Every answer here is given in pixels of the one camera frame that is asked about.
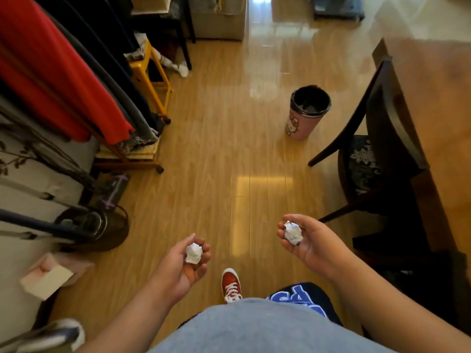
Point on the person's right hand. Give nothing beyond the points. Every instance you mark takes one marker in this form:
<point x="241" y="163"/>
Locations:
<point x="320" y="246"/>

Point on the person's left hand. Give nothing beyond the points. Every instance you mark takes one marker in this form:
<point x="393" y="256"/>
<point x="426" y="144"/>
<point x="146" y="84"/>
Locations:
<point x="173" y="275"/>

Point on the person's left thumb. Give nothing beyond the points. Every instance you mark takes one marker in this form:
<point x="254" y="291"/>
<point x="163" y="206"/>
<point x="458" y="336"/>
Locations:
<point x="183" y="243"/>

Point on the person's right thumb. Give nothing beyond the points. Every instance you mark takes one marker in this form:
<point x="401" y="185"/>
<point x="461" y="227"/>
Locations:
<point x="303" y="219"/>

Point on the white paper ball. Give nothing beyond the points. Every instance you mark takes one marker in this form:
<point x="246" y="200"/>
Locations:
<point x="293" y="233"/>
<point x="193" y="254"/>

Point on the person's left forearm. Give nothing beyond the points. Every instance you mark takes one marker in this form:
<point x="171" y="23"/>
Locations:
<point x="128" y="319"/>

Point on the person's right forearm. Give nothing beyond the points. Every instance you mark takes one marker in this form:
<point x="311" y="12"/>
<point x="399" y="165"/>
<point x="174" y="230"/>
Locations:
<point x="390" y="312"/>

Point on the red sneaker white laces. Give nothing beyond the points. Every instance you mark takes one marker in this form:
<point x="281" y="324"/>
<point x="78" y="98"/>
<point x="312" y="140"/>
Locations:
<point x="231" y="284"/>

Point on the black shorts blue print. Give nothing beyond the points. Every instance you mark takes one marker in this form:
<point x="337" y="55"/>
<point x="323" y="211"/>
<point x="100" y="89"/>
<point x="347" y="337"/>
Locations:
<point x="316" y="294"/>

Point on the black floor fan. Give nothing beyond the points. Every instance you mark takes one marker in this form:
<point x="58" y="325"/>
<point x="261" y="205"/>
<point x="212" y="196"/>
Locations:
<point x="106" y="227"/>

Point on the dark purple striped bag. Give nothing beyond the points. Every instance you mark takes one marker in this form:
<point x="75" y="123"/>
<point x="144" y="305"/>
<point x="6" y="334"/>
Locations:
<point x="114" y="191"/>

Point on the wooden clothes rack with wheels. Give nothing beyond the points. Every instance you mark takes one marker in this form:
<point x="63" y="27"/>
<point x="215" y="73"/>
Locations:
<point x="128" y="163"/>

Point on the pink trash bin black liner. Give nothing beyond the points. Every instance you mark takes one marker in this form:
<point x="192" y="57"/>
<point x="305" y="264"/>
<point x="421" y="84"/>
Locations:
<point x="304" y="119"/>

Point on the dark wooden chair patterned cushion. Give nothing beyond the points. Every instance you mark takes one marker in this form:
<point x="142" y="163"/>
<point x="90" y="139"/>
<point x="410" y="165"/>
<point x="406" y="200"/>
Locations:
<point x="382" y="143"/>

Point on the grey shirt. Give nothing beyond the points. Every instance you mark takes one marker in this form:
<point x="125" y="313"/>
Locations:
<point x="265" y="327"/>

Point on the grey hanging garment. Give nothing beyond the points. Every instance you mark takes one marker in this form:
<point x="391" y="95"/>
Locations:
<point x="136" y="117"/>

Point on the pink tissue box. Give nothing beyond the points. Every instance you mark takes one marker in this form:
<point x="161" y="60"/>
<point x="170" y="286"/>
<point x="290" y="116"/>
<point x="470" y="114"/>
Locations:
<point x="48" y="277"/>

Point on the white and black shoe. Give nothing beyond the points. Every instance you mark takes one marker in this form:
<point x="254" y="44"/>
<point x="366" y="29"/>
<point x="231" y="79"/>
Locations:
<point x="51" y="338"/>

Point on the white floral bed sheet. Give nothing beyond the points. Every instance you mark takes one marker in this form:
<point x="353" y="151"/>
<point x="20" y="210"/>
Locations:
<point x="25" y="187"/>

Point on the yellow stool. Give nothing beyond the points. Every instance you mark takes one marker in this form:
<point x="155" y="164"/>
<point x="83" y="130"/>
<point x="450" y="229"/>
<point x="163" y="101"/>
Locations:
<point x="147" y="75"/>

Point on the white cloth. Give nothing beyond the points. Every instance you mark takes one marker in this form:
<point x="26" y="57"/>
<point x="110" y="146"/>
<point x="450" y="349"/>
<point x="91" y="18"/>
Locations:
<point x="176" y="66"/>

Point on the brown wooden dining table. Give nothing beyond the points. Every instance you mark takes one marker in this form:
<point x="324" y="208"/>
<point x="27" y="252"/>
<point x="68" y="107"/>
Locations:
<point x="441" y="106"/>

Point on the red hanging garment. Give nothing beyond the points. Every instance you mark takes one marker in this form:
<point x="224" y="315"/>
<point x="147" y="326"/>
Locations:
<point x="55" y="69"/>

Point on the black hanging garments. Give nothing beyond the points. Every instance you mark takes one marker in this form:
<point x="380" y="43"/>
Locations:
<point x="99" y="44"/>

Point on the black side table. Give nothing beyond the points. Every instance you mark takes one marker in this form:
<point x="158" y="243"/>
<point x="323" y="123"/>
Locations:
<point x="176" y="21"/>

